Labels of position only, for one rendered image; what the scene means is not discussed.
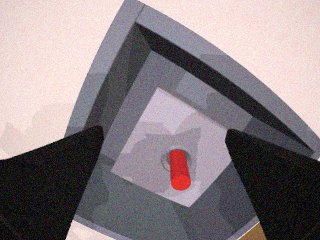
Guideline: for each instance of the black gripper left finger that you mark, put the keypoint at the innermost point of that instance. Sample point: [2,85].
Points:
[40,190]

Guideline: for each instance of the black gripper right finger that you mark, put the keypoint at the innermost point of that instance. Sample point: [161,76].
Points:
[283,186]

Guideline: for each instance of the red peg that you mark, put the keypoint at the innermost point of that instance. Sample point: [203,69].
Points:
[179,170]

